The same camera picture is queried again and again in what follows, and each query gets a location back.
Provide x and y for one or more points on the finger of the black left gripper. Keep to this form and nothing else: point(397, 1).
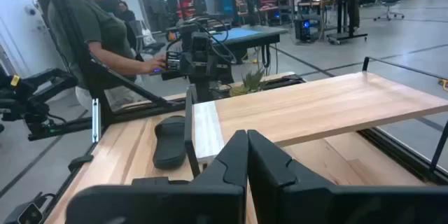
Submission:
point(207, 69)
point(195, 69)

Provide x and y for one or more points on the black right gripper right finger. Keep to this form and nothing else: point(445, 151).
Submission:
point(315, 206)

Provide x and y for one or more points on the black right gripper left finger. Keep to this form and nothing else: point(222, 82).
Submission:
point(175, 203)

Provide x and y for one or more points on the black slide sandal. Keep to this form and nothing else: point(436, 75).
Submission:
point(169, 143)

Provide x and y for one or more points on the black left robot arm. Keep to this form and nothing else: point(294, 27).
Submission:
point(204, 89)

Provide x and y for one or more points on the wooden shelf with black legs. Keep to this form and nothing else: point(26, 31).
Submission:
point(315, 108)

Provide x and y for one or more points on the gray office chair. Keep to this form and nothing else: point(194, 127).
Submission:
point(147, 42)
point(390, 1)

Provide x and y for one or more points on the small potted succulent plant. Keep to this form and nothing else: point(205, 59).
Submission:
point(250, 84)

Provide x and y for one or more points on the table with blue mat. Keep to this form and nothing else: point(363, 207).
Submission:
point(241, 34)

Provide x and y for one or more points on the computer tower blue light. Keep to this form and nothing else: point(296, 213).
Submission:
point(302, 29)

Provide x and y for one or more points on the black standing desk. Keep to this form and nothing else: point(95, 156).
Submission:
point(341, 14)

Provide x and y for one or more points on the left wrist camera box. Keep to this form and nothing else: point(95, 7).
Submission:
point(200, 47)

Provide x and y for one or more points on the black aluminium rig frame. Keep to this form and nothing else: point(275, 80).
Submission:
point(147, 110)

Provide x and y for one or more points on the silver frame bracket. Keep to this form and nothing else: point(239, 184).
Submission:
point(96, 120)

